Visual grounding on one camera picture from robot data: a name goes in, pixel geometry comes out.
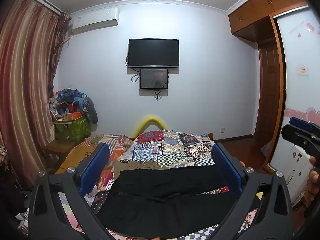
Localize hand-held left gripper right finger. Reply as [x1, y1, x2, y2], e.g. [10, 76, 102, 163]
[211, 142, 294, 240]

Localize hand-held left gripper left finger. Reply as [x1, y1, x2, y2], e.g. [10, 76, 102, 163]
[27, 142, 113, 240]

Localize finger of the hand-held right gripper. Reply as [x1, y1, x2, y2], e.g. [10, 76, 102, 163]
[281, 124, 320, 155]
[289, 117, 320, 132]

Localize black pants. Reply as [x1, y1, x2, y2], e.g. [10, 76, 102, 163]
[96, 165, 240, 239]

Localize khaki pants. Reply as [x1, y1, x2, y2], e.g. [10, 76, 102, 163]
[112, 160, 160, 180]

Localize person's right hand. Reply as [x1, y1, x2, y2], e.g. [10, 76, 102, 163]
[308, 156, 320, 190]

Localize orange striped quilt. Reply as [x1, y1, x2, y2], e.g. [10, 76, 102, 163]
[55, 133, 134, 180]

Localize white heart-print sliding door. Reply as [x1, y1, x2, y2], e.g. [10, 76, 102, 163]
[272, 5, 320, 205]

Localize grey floor bag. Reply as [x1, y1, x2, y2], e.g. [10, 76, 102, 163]
[261, 140, 273, 158]

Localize white suitcase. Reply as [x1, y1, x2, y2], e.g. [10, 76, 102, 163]
[275, 145, 313, 205]

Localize wooden room door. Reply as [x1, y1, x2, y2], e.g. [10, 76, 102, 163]
[257, 37, 280, 160]

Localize wooden stool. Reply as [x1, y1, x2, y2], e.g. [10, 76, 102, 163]
[42, 140, 75, 168]

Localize orange cardboard box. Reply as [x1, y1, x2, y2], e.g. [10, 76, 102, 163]
[64, 104, 83, 121]

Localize pile of clothes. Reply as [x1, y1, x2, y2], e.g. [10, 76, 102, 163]
[50, 88, 98, 124]

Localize red flower bed sheet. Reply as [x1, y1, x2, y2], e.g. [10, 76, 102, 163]
[239, 192, 264, 234]

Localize patchwork printed blanket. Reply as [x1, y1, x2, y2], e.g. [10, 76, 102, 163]
[86, 129, 264, 240]

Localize striped brown curtain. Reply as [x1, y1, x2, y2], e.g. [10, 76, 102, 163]
[0, 0, 70, 188]

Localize wooden overhead cabinet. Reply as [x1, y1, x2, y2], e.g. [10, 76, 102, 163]
[228, 0, 309, 40]

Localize white air conditioner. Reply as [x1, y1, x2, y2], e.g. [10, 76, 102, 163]
[71, 7, 120, 33]

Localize small wall monitor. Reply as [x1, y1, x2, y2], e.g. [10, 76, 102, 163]
[139, 68, 168, 90]

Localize black wall television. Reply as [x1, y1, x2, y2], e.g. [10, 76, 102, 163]
[128, 39, 179, 68]

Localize curtain rail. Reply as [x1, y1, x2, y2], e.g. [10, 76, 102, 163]
[21, 0, 63, 14]

